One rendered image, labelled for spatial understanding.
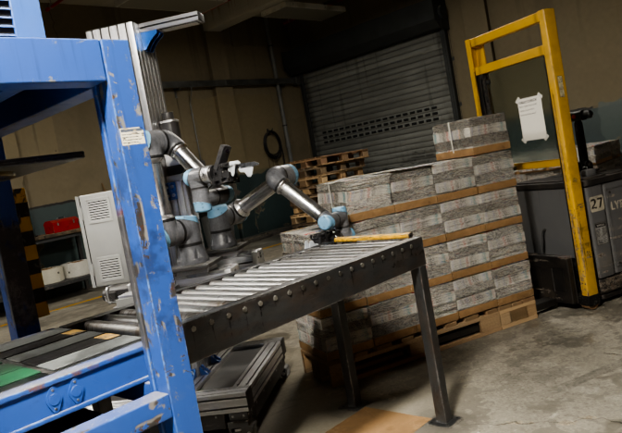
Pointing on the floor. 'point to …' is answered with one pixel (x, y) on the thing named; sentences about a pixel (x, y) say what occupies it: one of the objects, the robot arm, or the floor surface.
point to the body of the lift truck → (560, 228)
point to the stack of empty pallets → (323, 178)
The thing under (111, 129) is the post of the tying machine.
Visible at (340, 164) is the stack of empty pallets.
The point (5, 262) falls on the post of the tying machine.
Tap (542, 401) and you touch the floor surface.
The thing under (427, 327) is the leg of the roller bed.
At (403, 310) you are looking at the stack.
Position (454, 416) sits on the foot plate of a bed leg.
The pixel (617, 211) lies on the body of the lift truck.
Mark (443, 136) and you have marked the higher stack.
